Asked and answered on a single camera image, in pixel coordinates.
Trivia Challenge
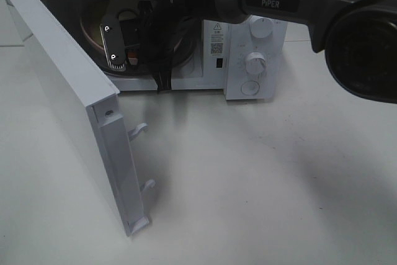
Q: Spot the upper white power knob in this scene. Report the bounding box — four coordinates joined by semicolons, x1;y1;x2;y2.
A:
249;16;274;38

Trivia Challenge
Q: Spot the white microwave door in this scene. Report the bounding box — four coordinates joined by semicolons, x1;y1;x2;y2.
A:
5;0;154;235

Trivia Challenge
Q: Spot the pink round plate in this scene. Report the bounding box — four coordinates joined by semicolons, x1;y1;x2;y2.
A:
79;0;153;67

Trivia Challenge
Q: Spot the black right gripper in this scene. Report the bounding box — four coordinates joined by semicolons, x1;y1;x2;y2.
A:
140;0;219;93

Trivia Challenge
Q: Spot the round white door button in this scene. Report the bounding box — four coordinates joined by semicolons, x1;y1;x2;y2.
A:
241;81;260;96

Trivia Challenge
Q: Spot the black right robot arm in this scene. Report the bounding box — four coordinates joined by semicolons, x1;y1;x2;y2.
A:
139;0;396;103

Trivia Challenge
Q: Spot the white microwave oven body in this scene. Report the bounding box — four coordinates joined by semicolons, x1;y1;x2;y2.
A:
41;0;287;100

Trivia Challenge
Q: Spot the white bread sandwich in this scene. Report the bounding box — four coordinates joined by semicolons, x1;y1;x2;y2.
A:
106;2;143;64

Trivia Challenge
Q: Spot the glass microwave turntable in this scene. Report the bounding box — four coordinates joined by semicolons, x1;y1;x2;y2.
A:
102;37;197;78

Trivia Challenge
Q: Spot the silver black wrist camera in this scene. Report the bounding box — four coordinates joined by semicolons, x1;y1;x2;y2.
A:
100;14;127;72

